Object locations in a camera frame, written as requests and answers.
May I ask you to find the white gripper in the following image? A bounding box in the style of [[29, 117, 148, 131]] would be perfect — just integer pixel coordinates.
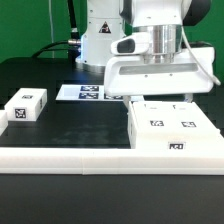
[[103, 47, 216, 108]]

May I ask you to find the white cabinet body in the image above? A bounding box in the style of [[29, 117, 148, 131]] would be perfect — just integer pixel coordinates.
[[128, 101, 224, 150]]

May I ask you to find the white cabinet door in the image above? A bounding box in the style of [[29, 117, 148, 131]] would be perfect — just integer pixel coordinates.
[[133, 102, 172, 132], [171, 102, 217, 134]]

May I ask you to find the white cabinet top block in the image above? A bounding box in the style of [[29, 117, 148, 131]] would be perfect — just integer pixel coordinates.
[[4, 88, 47, 121]]

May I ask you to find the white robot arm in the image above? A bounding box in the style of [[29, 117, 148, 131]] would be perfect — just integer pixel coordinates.
[[76, 0, 220, 105]]

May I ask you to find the white marker base sheet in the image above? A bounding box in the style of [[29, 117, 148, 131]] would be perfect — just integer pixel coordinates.
[[55, 83, 145, 102]]

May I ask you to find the black cable bundle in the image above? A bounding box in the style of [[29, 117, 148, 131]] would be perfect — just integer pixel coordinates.
[[31, 0, 82, 62]]

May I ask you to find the thin white cable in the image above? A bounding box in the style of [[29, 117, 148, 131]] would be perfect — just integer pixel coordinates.
[[48, 0, 55, 59]]

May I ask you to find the white U-shaped obstacle frame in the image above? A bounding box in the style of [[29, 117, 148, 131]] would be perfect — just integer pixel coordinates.
[[0, 110, 224, 176]]

